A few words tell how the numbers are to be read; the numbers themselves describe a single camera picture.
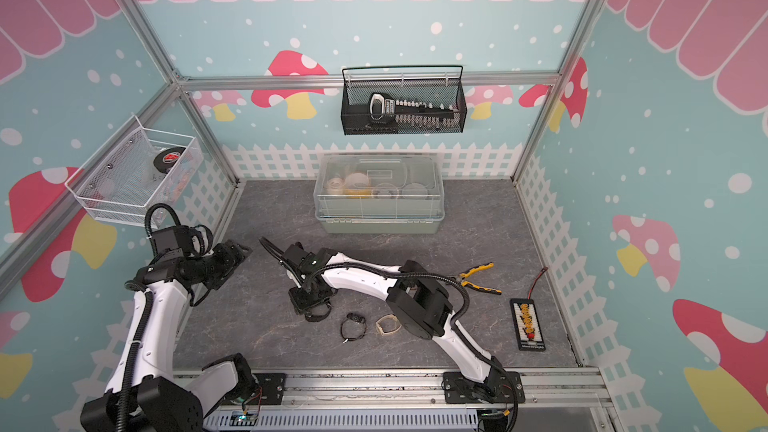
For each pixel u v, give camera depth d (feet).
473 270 3.09
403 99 3.00
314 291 2.08
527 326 2.72
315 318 2.73
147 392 1.27
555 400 2.42
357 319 2.67
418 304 1.70
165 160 2.55
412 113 2.88
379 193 3.14
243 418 2.34
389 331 2.70
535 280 3.04
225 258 2.30
